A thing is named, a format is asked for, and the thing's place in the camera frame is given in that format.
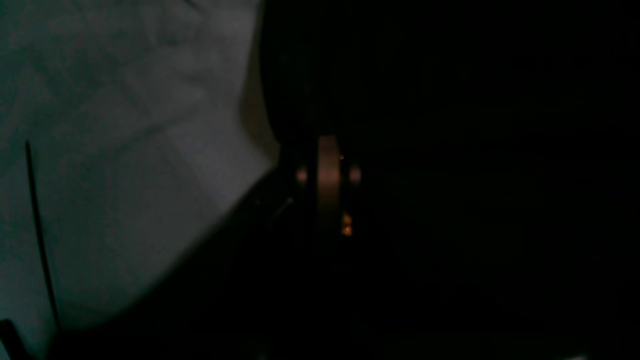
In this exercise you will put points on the black t-shirt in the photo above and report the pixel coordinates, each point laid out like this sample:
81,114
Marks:
505,133

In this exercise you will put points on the black cable tie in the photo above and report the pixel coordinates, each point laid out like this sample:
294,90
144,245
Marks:
39,231

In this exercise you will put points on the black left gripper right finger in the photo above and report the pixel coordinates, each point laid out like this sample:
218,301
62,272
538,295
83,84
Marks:
387,299

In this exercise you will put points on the blue table cloth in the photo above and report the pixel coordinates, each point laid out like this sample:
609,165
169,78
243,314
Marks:
147,126

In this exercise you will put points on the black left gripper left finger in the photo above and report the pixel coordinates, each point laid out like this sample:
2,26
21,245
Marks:
212,304

